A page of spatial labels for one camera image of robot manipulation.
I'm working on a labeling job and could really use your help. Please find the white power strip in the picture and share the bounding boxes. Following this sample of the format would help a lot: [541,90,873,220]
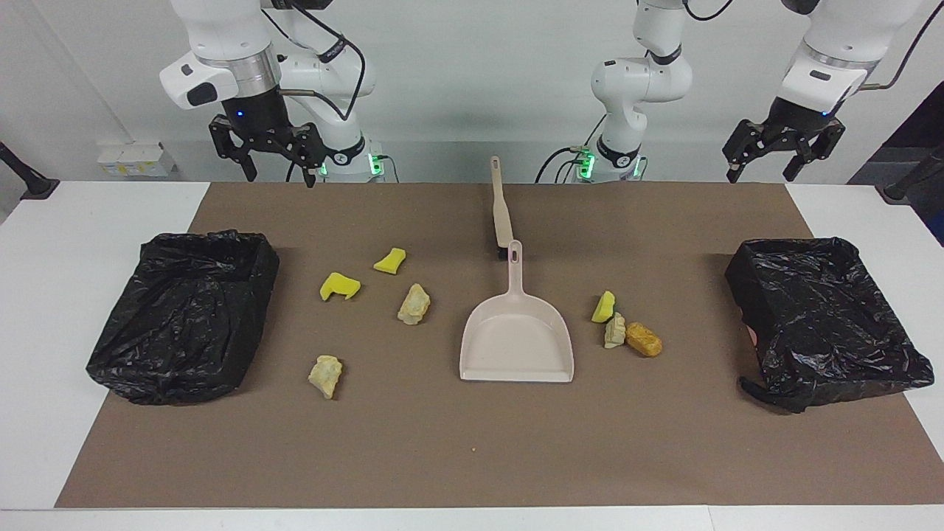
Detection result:
[97,142,178,177]

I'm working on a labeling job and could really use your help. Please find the beige hand brush black bristles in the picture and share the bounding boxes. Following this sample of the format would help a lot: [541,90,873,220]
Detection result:
[490,156,517,260]

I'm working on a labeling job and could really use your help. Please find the beige plastic dustpan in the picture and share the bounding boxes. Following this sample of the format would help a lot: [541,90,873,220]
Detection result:
[459,240,575,384]

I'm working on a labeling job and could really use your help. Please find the black clamp stand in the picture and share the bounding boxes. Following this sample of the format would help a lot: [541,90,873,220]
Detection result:
[0,142,60,200]
[876,144,944,204]

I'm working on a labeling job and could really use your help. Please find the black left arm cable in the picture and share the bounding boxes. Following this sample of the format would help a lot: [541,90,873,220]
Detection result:
[859,0,944,91]

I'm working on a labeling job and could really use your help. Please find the notched yellow sponge piece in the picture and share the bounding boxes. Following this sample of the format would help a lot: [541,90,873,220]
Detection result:
[319,272,362,302]

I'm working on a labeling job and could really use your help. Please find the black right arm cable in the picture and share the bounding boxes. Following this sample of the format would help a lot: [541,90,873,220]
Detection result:
[260,0,367,122]

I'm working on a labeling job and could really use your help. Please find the brown table mat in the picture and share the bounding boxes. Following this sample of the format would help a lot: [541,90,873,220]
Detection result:
[55,182,944,509]

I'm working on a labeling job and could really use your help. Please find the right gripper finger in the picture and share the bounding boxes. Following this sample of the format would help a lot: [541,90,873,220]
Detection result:
[291,124,327,187]
[209,117,257,182]

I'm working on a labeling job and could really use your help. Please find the bin lined with black bag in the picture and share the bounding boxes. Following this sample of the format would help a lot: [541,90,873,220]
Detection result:
[725,237,934,414]
[86,229,280,406]

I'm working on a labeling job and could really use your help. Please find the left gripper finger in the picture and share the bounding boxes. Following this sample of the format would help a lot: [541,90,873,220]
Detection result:
[723,120,771,183]
[783,124,846,181]

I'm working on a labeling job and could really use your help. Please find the black left base cable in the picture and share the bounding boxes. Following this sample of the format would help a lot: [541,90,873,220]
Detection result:
[535,145,591,184]

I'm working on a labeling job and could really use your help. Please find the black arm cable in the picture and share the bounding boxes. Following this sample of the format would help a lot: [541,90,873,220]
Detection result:
[260,0,367,122]
[859,0,944,91]

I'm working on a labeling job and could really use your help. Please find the dark blue panel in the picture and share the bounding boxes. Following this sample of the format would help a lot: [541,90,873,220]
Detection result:
[847,80,944,246]

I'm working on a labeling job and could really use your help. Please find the orange sponge block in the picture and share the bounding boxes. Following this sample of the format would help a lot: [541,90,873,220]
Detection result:
[625,322,663,358]

